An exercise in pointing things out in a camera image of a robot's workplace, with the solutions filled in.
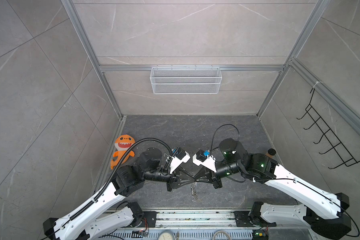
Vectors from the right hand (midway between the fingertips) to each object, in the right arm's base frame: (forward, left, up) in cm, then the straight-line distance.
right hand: (194, 177), depth 58 cm
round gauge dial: (-17, +13, -24) cm, 32 cm away
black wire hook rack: (+11, -62, +3) cm, 63 cm away
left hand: (-1, +1, +2) cm, 2 cm away
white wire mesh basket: (+68, +3, +1) cm, 68 cm away
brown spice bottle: (+22, -49, -21) cm, 58 cm away
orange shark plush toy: (+30, +43, -20) cm, 56 cm away
